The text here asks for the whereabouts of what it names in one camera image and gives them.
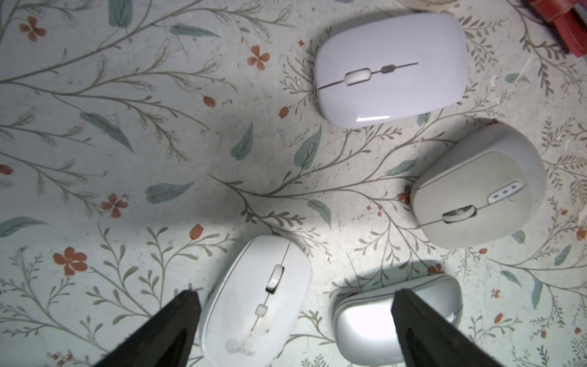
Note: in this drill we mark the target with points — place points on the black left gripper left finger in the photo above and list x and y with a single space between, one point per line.
165 340

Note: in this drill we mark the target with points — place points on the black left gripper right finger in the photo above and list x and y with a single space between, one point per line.
428 339

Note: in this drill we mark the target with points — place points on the silver mouse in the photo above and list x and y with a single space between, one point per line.
365 332

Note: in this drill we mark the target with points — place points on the white slim mouse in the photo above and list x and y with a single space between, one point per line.
251 313

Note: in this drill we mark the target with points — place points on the grey beige mouse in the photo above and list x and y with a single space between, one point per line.
486 187

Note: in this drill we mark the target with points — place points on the lilac mouse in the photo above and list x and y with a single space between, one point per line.
391 69

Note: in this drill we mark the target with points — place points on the red wallet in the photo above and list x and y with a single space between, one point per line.
568 17

